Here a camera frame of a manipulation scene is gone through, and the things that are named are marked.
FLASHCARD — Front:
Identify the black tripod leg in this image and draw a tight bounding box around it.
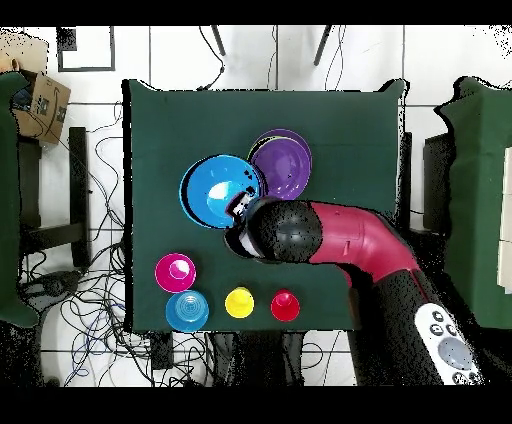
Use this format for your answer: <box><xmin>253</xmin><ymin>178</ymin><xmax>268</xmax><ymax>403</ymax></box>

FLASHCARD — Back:
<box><xmin>210</xmin><ymin>25</ymin><xmax>227</xmax><ymax>57</ymax></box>
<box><xmin>312</xmin><ymin>25</ymin><xmax>334</xmax><ymax>67</ymax></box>

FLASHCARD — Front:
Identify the dark grey equipment base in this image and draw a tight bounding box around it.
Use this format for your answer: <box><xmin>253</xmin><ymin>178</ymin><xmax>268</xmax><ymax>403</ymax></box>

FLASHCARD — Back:
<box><xmin>21</xmin><ymin>269</ymin><xmax>83</xmax><ymax>311</ymax></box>

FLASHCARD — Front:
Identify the black square floor frame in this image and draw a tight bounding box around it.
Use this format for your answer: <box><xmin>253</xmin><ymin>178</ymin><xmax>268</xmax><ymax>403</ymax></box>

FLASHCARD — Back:
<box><xmin>56</xmin><ymin>26</ymin><xmax>117</xmax><ymax>73</ymax></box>

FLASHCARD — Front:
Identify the dark green tablecloth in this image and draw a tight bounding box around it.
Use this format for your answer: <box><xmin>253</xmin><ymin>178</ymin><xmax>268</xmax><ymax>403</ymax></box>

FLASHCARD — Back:
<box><xmin>121</xmin><ymin>78</ymin><xmax>410</xmax><ymax>334</ymax></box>

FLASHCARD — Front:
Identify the small blue bowl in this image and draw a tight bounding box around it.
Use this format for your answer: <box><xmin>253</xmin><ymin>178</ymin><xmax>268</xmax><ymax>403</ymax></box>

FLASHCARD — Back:
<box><xmin>164</xmin><ymin>289</ymin><xmax>210</xmax><ymax>334</ymax></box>

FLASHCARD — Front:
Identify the green clothed side table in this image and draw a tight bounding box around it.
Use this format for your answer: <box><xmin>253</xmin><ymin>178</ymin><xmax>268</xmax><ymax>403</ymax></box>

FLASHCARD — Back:
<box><xmin>433</xmin><ymin>76</ymin><xmax>512</xmax><ymax>336</ymax></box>
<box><xmin>0</xmin><ymin>70</ymin><xmax>41</xmax><ymax>329</ymax></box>

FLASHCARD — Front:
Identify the large green bowl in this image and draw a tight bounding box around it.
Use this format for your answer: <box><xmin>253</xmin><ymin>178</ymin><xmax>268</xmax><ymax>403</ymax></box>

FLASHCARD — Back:
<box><xmin>246</xmin><ymin>136</ymin><xmax>289</xmax><ymax>161</ymax></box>

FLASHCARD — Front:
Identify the red cup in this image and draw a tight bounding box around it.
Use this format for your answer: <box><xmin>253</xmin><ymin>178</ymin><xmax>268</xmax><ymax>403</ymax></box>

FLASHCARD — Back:
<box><xmin>270</xmin><ymin>289</ymin><xmax>302</xmax><ymax>323</ymax></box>

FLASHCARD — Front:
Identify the small red bowl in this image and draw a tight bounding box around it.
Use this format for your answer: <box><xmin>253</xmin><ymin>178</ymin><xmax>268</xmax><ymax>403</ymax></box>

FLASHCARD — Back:
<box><xmin>154</xmin><ymin>252</ymin><xmax>198</xmax><ymax>294</ymax></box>

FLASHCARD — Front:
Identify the brown cardboard box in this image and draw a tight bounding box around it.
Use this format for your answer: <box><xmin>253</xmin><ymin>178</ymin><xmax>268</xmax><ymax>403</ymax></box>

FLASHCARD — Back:
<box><xmin>10</xmin><ymin>71</ymin><xmax>72</xmax><ymax>146</ymax></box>

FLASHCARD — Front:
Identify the large blue bowl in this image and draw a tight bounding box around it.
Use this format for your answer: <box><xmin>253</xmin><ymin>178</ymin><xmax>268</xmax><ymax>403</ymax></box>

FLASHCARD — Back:
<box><xmin>178</xmin><ymin>154</ymin><xmax>266</xmax><ymax>230</ymax></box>

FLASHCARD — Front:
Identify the black power box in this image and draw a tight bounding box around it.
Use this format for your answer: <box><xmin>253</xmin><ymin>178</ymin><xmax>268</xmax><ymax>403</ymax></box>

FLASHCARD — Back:
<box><xmin>150</xmin><ymin>331</ymin><xmax>174</xmax><ymax>370</ymax></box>

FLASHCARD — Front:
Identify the black chair frame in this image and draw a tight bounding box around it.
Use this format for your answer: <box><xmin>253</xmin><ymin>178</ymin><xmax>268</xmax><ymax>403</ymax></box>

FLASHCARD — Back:
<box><xmin>17</xmin><ymin>126</ymin><xmax>92</xmax><ymax>269</ymax></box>

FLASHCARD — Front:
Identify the yellow cup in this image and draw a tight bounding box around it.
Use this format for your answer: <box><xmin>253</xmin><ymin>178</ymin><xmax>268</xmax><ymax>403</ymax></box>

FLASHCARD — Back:
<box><xmin>224</xmin><ymin>286</ymin><xmax>256</xmax><ymax>320</ymax></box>

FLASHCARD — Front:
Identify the tangle of floor cables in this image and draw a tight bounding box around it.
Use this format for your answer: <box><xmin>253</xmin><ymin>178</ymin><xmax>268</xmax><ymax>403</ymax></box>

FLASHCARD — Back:
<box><xmin>19</xmin><ymin>99</ymin><xmax>219</xmax><ymax>387</ymax></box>

